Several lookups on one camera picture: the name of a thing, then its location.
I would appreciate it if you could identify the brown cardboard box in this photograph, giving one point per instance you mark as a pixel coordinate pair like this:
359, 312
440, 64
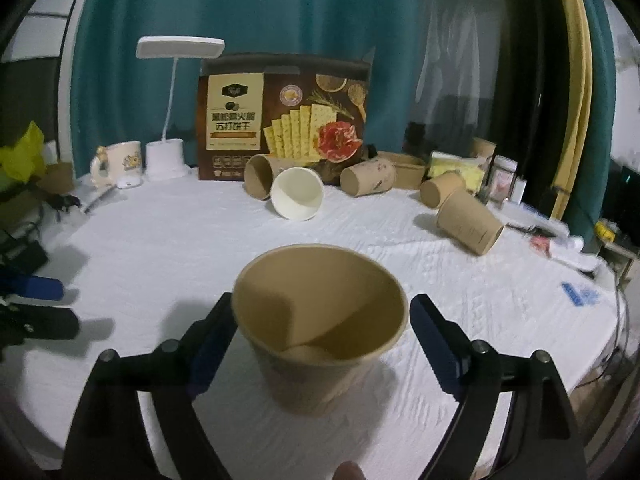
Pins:
59, 177

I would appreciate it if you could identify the yellow hoop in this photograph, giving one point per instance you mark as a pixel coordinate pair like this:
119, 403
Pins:
575, 85

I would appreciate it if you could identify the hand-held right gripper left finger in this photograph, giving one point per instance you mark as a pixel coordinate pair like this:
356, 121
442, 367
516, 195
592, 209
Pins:
204, 360

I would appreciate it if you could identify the person's right hand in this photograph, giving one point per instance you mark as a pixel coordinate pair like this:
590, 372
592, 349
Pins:
349, 471

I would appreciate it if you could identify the yellow packet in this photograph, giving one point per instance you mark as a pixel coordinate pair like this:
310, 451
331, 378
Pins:
457, 167

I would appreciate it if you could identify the yellow plastic bag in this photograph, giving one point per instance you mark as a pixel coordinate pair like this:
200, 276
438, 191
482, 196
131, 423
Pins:
22, 152

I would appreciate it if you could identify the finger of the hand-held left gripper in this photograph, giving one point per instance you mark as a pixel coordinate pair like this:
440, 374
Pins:
45, 324
35, 287

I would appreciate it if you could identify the white desk lamp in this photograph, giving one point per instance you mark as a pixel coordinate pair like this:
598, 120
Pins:
172, 110

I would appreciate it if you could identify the brown paper bowl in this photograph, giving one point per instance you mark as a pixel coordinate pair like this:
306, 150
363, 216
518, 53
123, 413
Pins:
407, 170

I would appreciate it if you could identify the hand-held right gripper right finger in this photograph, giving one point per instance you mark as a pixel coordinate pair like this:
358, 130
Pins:
441, 355

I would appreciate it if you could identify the narrow teal curtain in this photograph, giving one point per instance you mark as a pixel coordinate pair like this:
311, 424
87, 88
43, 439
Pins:
595, 110

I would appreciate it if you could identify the blue packet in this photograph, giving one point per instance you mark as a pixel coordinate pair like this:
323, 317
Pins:
580, 292

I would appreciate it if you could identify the white-lined paper cup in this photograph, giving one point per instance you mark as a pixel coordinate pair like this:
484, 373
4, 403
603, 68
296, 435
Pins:
296, 194

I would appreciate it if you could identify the brown cracker box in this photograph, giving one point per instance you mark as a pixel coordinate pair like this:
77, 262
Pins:
240, 125

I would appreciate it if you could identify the cream ceramic mug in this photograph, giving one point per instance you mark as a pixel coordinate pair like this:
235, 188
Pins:
117, 161

